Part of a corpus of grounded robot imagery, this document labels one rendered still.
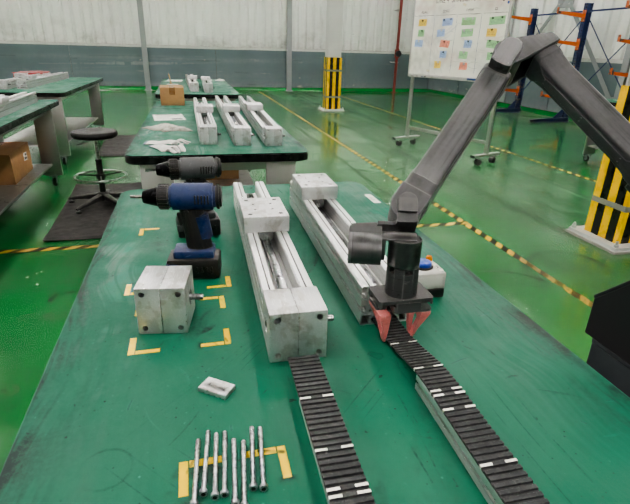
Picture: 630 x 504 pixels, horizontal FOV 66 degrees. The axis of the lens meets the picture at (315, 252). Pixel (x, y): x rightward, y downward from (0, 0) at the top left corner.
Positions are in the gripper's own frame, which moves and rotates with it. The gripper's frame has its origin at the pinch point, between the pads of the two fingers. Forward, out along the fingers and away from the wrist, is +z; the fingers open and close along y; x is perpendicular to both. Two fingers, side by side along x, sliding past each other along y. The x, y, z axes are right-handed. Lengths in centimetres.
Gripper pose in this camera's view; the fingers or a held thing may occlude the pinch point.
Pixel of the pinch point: (396, 335)
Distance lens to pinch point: 93.1
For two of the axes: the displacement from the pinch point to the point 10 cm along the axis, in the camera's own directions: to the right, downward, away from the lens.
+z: -0.2, 9.2, 3.8
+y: -9.7, 0.7, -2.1
